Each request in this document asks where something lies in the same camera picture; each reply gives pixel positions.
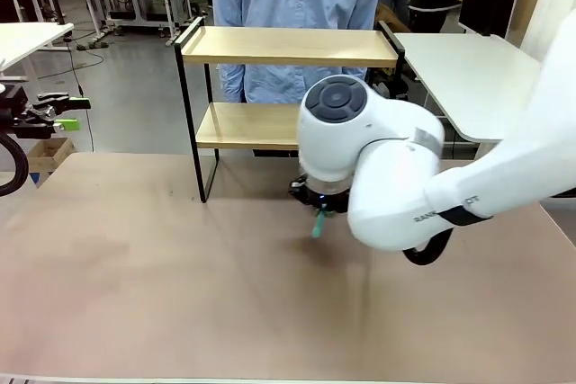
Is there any black floor cable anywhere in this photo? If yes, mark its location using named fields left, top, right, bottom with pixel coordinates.
left=64, top=34, right=105, bottom=152

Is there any large curved white table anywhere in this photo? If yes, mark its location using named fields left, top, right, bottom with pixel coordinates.
left=390, top=31, right=546, bottom=174

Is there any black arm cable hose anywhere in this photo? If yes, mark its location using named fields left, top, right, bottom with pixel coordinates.
left=401, top=225, right=456, bottom=267
left=0, top=130, right=31, bottom=198

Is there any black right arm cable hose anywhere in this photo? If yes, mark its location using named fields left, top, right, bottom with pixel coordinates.
left=401, top=225, right=456, bottom=267

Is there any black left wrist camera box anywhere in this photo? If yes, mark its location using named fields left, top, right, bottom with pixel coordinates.
left=0, top=84, right=29, bottom=109

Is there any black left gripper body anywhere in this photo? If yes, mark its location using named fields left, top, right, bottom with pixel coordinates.
left=0, top=104, right=58, bottom=140

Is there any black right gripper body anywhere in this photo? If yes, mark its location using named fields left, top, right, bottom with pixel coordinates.
left=288, top=174, right=351, bottom=218

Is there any white side table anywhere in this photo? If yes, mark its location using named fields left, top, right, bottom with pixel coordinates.
left=0, top=22, right=76, bottom=88

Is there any open cardboard tray box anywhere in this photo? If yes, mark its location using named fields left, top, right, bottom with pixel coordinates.
left=26, top=136, right=77, bottom=174

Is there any black metal wooden two-tier shelf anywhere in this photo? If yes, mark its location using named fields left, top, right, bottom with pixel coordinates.
left=173, top=16, right=409, bottom=204

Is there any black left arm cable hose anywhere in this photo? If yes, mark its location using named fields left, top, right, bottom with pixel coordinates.
left=0, top=130, right=31, bottom=198

